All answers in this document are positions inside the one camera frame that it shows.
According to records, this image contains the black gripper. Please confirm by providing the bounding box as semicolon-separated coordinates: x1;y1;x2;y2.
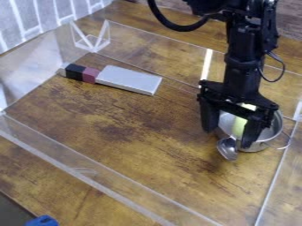
196;79;278;148

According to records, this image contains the spoon with yellow handle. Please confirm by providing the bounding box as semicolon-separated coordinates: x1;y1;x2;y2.
216;112;247;161

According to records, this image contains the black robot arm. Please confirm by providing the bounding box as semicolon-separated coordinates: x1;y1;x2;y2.
184;0;278;148

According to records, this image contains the blue object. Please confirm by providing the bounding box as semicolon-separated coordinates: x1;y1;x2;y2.
24;215;59;226

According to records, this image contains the black cable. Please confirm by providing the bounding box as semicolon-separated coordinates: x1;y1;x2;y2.
145;0;214;33

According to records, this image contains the clear acrylic triangular bracket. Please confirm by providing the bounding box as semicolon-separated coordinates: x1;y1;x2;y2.
69;21;111;53

